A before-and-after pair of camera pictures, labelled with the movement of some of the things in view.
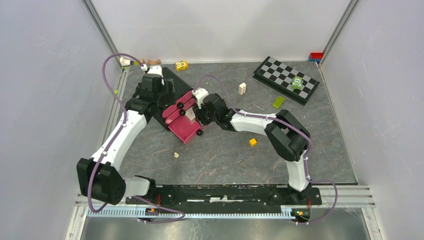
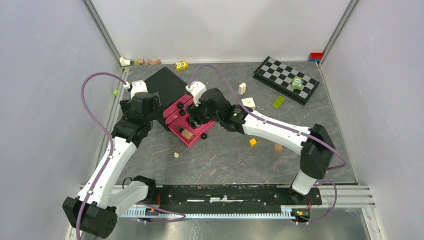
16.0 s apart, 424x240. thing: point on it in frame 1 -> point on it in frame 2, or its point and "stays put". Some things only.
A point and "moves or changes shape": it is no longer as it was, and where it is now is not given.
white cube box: (190, 113) moves or changes shape
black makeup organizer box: (180, 86) stays put
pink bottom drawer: (183, 128) moves or changes shape
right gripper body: (204, 117) stays put
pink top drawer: (179, 104) stays put
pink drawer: (182, 112) stays put
